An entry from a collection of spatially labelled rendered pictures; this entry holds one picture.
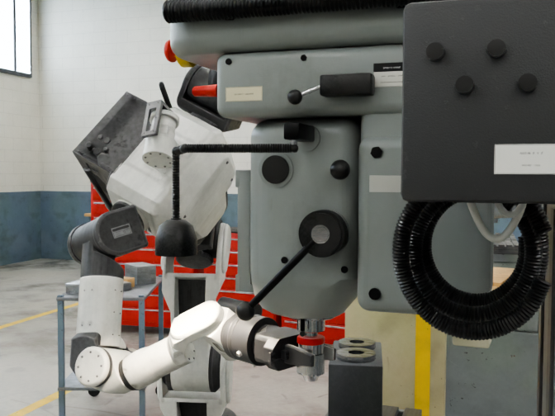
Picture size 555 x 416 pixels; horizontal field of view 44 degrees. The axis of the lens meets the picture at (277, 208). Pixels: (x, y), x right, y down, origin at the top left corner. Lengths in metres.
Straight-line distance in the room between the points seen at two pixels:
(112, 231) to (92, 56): 10.87
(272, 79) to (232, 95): 0.07
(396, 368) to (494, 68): 2.32
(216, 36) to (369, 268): 0.42
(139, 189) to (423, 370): 1.75
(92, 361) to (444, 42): 0.95
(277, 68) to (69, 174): 11.42
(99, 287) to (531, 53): 1.00
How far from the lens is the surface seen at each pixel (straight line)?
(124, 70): 11.91
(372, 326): 2.94
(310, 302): 1.08
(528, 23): 0.74
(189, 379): 1.88
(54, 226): 12.61
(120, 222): 1.47
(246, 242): 1.16
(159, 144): 1.42
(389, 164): 0.99
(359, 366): 1.55
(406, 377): 2.97
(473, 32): 0.74
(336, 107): 1.01
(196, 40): 1.09
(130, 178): 1.53
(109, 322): 1.45
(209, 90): 1.31
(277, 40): 1.04
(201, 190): 1.52
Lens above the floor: 1.55
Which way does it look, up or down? 3 degrees down
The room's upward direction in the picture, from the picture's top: straight up
